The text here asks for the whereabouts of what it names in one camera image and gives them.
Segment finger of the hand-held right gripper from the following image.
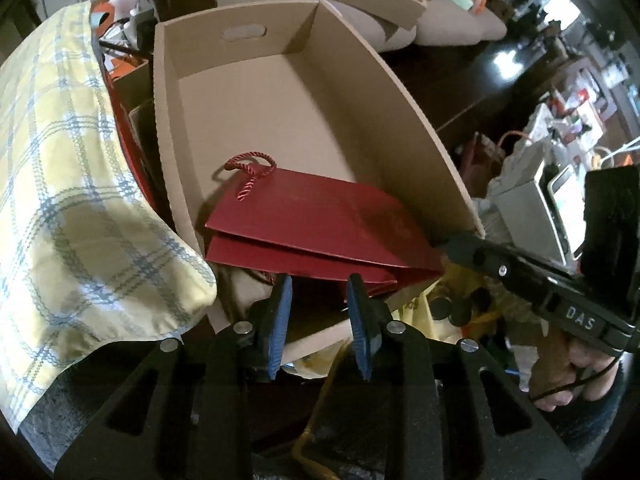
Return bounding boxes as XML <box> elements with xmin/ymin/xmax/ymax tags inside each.
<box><xmin>437</xmin><ymin>231</ymin><xmax>582</xmax><ymax>312</ymax></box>

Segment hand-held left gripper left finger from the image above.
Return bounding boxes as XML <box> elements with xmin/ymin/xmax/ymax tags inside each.
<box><xmin>54</xmin><ymin>274</ymin><xmax>296</xmax><ymax>480</ymax></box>

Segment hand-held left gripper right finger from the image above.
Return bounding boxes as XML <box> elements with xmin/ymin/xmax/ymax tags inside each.
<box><xmin>345</xmin><ymin>274</ymin><xmax>583</xmax><ymax>480</ymax></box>

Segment dark red paper gift bag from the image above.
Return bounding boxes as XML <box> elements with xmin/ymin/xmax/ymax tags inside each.
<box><xmin>204</xmin><ymin>152</ymin><xmax>447</xmax><ymax>298</ymax></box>

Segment large cardboard box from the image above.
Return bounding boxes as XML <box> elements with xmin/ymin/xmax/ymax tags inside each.
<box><xmin>151</xmin><ymin>0</ymin><xmax>487</xmax><ymax>361</ymax></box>

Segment person's right hand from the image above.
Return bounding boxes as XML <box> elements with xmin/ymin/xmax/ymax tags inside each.
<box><xmin>530</xmin><ymin>331</ymin><xmax>622</xmax><ymax>414</ymax></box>

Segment white crackle patterned box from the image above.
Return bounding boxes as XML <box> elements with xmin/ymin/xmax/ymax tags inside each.
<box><xmin>487</xmin><ymin>140</ymin><xmax>584</xmax><ymax>269</ymax></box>

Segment pile of assorted household clutter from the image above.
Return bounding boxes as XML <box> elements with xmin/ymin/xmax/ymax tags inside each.
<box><xmin>525</xmin><ymin>55</ymin><xmax>632</xmax><ymax>162</ymax></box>

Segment red carton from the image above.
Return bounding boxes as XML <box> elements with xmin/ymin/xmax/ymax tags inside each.
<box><xmin>111</xmin><ymin>85</ymin><xmax>167</xmax><ymax>212</ymax></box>

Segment brown sofa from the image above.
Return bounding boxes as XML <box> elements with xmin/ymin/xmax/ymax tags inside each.
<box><xmin>212</xmin><ymin>0</ymin><xmax>509</xmax><ymax>57</ymax></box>

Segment yellow plaid tablecloth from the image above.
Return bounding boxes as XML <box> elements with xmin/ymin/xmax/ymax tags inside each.
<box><xmin>0</xmin><ymin>2</ymin><xmax>219</xmax><ymax>434</ymax></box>

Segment shallow cardboard tray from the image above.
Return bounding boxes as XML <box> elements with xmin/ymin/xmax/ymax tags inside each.
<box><xmin>252</xmin><ymin>0</ymin><xmax>429</xmax><ymax>54</ymax></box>

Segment brown bag orange handles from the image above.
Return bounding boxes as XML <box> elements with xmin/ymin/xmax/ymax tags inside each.
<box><xmin>466</xmin><ymin>130</ymin><xmax>532</xmax><ymax>182</ymax></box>

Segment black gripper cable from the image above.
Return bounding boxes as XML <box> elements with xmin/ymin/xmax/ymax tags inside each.
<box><xmin>529</xmin><ymin>355</ymin><xmax>621</xmax><ymax>403</ymax></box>

